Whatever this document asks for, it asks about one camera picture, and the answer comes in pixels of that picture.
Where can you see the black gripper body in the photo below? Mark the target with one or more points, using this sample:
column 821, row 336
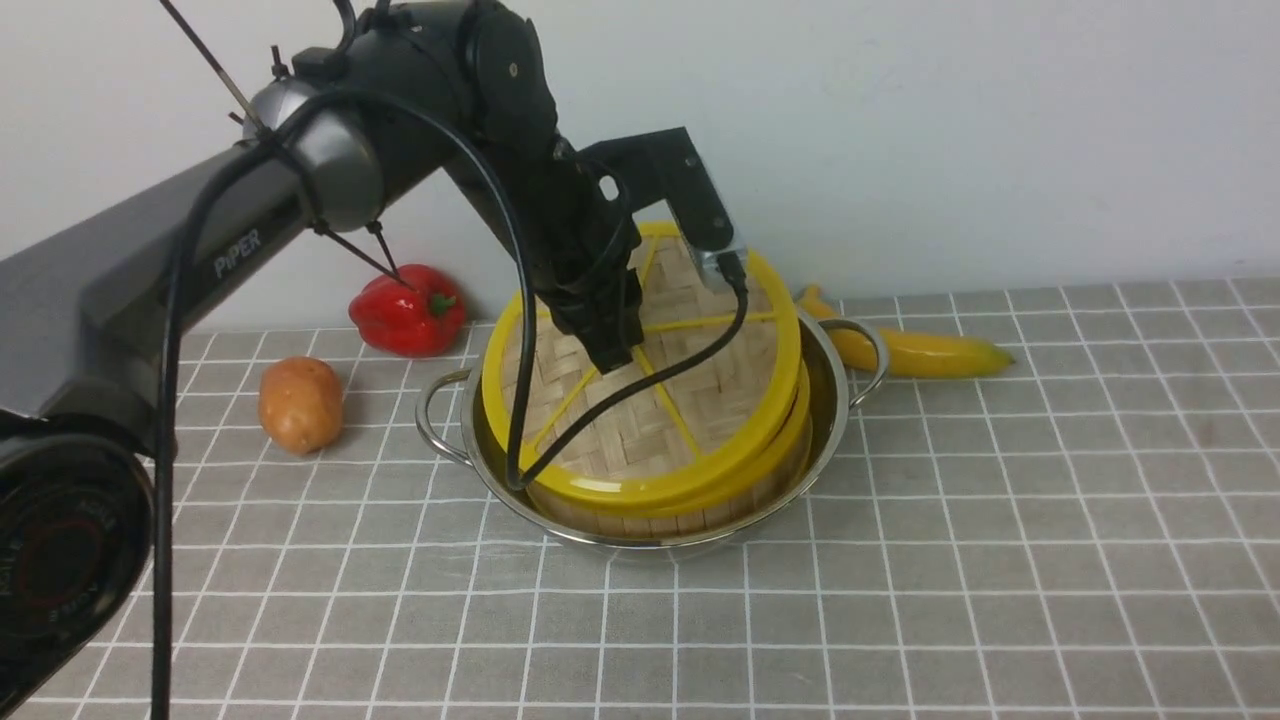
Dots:
column 579, row 244

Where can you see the bamboo steamer lid yellow rim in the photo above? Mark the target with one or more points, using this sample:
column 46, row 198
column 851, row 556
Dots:
column 672, row 442

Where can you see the bamboo steamer basket yellow rim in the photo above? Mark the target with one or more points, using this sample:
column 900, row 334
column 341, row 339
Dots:
column 765, row 477

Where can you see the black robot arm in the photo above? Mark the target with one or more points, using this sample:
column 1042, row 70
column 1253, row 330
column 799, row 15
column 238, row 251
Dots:
column 94, row 317

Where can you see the stainless steel pot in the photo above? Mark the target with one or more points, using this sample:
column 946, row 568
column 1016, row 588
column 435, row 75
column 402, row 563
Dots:
column 833, row 402

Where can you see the red bell pepper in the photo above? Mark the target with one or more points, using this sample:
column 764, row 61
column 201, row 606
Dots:
column 421, row 315

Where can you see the brown potato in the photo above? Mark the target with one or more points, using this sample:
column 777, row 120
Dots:
column 301, row 405

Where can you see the yellow banana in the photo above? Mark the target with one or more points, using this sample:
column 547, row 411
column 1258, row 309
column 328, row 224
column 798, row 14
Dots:
column 927, row 356

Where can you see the grey checkered tablecloth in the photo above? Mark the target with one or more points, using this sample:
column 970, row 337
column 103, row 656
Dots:
column 1094, row 535

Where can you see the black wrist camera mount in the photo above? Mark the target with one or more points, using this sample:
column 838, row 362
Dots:
column 664, row 167

